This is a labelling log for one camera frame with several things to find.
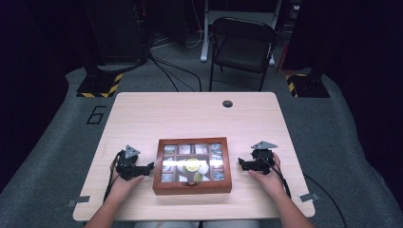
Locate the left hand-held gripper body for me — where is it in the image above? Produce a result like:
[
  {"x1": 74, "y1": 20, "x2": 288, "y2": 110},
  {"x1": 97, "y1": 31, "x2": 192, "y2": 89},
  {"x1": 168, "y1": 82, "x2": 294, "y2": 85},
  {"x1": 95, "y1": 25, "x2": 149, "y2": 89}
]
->
[{"x1": 115, "y1": 144, "x2": 147, "y2": 181}]

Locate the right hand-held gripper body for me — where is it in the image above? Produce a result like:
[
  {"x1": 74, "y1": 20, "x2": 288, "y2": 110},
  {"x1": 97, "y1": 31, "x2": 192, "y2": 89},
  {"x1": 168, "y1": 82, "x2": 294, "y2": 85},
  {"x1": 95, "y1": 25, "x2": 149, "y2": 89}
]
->
[{"x1": 250, "y1": 141, "x2": 278, "y2": 175}]

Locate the wooden tea box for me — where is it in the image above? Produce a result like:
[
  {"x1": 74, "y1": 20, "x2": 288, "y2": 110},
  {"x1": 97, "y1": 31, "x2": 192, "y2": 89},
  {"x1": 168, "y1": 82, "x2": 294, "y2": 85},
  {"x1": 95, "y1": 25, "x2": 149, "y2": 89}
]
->
[{"x1": 152, "y1": 136, "x2": 233, "y2": 196}]

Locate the person's left hand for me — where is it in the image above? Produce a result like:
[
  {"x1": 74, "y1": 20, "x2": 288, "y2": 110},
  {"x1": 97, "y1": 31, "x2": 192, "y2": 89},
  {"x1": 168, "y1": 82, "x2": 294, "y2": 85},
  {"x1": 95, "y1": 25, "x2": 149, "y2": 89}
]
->
[{"x1": 108, "y1": 160, "x2": 145, "y2": 199}]

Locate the person's right hand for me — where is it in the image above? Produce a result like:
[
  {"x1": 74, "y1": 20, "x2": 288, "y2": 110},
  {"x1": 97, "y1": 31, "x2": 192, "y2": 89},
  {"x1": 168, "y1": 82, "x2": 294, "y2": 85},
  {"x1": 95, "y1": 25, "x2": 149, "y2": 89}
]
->
[{"x1": 247, "y1": 152, "x2": 286, "y2": 198}]

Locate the grey tape piece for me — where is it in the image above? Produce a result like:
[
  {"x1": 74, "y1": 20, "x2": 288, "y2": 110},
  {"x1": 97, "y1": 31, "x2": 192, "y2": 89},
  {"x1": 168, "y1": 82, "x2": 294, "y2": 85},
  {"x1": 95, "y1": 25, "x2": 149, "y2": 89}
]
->
[
  {"x1": 67, "y1": 195, "x2": 91, "y2": 208},
  {"x1": 297, "y1": 192, "x2": 320, "y2": 203}
]

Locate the black stand base striped edge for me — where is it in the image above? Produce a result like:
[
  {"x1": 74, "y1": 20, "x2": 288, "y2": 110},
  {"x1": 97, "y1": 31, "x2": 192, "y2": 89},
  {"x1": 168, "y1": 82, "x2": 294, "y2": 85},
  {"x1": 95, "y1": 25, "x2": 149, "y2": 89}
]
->
[
  {"x1": 76, "y1": 71, "x2": 124, "y2": 99},
  {"x1": 284, "y1": 72, "x2": 331, "y2": 99}
]

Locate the black folding chair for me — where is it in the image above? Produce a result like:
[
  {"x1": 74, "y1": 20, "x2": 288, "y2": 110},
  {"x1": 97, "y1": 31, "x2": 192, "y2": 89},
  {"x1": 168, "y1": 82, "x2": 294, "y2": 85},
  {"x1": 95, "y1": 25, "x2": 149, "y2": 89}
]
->
[{"x1": 208, "y1": 16, "x2": 278, "y2": 93}]

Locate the dark curtain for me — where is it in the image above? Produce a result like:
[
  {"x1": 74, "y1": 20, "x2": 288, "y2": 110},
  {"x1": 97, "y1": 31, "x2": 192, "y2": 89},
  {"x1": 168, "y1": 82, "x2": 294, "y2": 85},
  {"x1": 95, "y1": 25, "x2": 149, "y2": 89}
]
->
[
  {"x1": 291, "y1": 0, "x2": 403, "y2": 210},
  {"x1": 0, "y1": 0, "x2": 84, "y2": 194}
]

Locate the black equipment cabinet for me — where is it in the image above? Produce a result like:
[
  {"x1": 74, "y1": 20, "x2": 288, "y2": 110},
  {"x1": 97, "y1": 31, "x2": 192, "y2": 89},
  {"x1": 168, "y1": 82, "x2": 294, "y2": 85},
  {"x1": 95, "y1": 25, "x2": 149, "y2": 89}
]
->
[{"x1": 89, "y1": 0, "x2": 150, "y2": 66}]

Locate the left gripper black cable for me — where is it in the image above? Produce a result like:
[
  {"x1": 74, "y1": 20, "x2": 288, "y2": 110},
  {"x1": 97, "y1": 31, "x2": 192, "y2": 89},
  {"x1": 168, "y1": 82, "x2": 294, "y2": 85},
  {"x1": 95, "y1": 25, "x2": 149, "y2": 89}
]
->
[{"x1": 103, "y1": 151, "x2": 124, "y2": 203}]

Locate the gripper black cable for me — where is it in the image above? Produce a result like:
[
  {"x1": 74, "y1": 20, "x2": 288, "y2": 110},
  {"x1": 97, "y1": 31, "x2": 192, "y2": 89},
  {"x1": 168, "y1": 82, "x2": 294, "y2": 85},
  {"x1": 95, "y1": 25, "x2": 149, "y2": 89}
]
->
[
  {"x1": 259, "y1": 154, "x2": 348, "y2": 228},
  {"x1": 103, "y1": 151, "x2": 124, "y2": 203}
]

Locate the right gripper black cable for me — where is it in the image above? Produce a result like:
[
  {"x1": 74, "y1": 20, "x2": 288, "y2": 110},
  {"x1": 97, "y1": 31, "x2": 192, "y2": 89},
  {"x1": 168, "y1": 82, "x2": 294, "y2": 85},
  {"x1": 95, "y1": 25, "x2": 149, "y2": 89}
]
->
[{"x1": 259, "y1": 154, "x2": 348, "y2": 228}]

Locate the black floor cable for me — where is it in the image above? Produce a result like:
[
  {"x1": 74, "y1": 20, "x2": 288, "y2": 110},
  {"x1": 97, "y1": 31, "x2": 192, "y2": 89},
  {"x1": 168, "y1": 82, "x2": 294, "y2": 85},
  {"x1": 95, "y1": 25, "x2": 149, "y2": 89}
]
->
[{"x1": 147, "y1": 51, "x2": 203, "y2": 93}]

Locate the white desk frame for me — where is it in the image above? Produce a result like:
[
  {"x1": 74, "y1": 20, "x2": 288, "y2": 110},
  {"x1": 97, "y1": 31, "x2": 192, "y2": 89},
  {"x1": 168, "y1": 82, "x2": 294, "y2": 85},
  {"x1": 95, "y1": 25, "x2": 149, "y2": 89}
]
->
[{"x1": 199, "y1": 0, "x2": 283, "y2": 67}]

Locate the white floor cable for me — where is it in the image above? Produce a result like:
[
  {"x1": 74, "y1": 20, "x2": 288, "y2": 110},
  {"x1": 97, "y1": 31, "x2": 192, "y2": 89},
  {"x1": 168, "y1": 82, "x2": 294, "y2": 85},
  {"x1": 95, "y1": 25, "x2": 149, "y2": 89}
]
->
[{"x1": 151, "y1": 0, "x2": 205, "y2": 50}]

